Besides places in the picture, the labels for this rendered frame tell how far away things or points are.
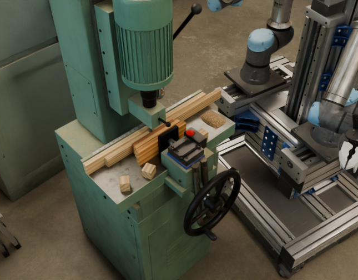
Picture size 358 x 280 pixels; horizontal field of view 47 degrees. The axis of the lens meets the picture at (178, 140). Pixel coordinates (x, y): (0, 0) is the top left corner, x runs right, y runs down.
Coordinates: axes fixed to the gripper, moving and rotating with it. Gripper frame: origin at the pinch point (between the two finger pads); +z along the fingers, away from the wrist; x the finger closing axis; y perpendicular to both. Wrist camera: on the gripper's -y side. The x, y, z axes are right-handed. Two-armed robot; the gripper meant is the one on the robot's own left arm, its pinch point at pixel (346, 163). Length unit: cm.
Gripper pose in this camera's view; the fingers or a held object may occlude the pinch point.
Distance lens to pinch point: 114.0
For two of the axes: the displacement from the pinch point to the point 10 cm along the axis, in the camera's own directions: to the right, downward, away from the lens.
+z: -5.5, 5.9, -5.9
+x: -8.3, -2.8, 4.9
